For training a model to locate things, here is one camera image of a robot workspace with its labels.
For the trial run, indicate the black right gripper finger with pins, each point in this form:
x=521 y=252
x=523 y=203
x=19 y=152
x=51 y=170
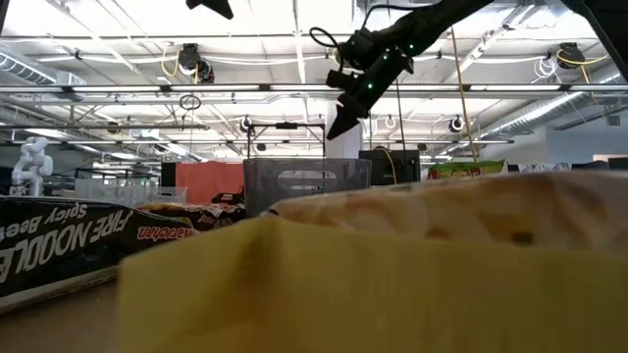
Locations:
x=343 y=79
x=350 y=117

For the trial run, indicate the lime chili shrimp ramen pack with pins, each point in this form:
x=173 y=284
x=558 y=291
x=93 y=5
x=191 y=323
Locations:
x=466 y=169

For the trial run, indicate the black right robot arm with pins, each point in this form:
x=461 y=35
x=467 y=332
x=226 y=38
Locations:
x=432 y=19

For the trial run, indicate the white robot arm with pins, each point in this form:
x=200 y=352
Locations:
x=32 y=164

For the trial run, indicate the long ceiling light bar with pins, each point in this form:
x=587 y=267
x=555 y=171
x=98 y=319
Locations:
x=221 y=87

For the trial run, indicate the grey translucent plastic bin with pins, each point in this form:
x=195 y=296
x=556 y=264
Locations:
x=265 y=191

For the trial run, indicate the packets inside bin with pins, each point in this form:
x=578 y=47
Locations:
x=216 y=216

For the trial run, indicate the black background cabinet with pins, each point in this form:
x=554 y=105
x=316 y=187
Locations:
x=168 y=174

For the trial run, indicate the floral patterned cloth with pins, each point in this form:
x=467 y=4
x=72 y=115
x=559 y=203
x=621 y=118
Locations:
x=539 y=166

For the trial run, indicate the yellow creamy chicken ramen pack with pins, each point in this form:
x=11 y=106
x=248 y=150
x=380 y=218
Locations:
x=392 y=294

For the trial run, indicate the clear plastic bin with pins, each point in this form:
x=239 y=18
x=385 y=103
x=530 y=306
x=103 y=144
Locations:
x=122 y=193

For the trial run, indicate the black fire noodle pack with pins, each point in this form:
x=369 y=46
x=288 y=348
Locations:
x=73 y=245

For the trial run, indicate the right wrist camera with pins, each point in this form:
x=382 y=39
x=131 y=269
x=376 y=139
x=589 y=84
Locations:
x=363 y=49

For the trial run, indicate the silver ceiling duct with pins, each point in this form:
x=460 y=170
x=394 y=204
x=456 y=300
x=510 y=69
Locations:
x=564 y=103
x=29 y=73

